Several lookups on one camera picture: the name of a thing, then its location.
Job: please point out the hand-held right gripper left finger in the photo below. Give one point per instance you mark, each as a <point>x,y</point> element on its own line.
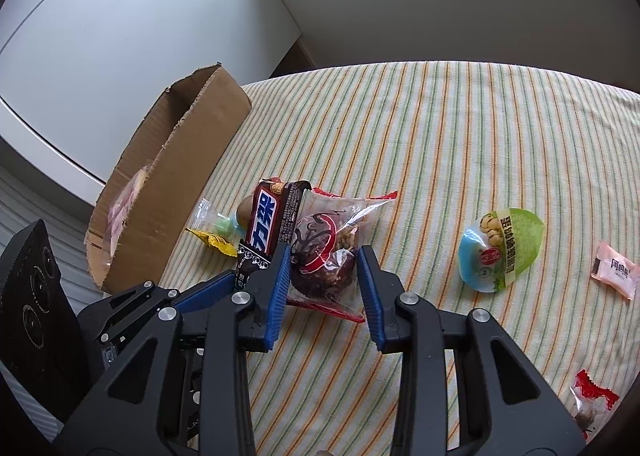
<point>280,286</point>

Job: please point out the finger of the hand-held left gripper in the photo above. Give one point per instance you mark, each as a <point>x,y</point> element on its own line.
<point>205,293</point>

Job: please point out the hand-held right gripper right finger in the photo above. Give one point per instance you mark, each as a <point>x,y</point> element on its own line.
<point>370,296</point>

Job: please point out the clear red-edged cake packet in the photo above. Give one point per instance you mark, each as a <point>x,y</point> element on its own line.
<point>325,246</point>

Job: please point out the brown chocolate bar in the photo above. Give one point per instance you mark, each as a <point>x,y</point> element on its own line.
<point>267,221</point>

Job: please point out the green egg-shaped snack packet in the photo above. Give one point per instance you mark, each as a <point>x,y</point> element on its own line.
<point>500,251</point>

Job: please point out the brown cardboard box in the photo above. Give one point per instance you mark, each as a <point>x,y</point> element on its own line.
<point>200,136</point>

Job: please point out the green candy in clear wrapper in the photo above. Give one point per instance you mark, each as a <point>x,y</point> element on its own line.
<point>220,225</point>

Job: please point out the brown round snack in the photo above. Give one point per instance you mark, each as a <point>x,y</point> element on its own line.
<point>244,211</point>

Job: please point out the grey slatted panel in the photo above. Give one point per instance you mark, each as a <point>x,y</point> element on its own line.
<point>45,206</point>

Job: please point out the red and clear snack packet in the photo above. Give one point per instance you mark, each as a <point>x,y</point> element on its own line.
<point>590,401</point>

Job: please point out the pink candy packet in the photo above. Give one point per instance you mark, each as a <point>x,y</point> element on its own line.
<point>615,271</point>

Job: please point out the white cabinet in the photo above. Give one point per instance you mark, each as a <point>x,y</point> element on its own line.
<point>125,36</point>

